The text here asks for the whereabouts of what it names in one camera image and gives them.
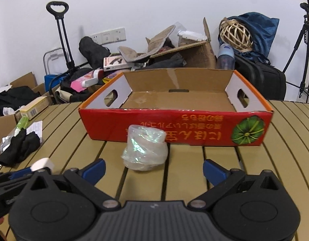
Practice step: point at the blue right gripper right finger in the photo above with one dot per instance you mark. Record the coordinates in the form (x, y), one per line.
(214, 173)

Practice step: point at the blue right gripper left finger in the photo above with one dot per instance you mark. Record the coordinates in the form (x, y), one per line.
(93, 172)

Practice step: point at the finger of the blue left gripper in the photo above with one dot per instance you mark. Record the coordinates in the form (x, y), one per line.
(20, 173)

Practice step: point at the white wedge sponge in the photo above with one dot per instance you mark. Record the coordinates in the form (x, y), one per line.
(41, 164)

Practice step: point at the black cloth on table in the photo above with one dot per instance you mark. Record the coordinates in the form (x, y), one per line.
(21, 146)

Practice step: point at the green white tube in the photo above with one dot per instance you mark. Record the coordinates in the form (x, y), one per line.
(22, 124)

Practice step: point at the yellow small carton box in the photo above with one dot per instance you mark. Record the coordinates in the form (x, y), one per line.
(35, 107)

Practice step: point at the red fruit cardboard box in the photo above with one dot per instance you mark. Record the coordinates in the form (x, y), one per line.
(195, 106)

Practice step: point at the tan folding slat table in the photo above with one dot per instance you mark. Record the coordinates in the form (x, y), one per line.
(285, 151)

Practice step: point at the black suitcase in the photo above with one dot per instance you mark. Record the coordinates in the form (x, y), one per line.
(268, 80)

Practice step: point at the blue water bottle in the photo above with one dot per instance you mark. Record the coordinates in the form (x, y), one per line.
(226, 57)

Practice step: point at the open brown cardboard box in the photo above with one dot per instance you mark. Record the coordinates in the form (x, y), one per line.
(198, 54)

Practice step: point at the woven rattan ball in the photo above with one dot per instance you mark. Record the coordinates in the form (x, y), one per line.
(236, 34)

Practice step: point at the dark blue fabric bag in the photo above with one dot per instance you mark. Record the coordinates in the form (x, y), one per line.
(263, 30)

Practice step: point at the black bag by wall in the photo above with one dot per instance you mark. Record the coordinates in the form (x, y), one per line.
(93, 52)

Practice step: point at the white wall socket panel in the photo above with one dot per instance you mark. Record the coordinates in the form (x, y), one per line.
(110, 36)

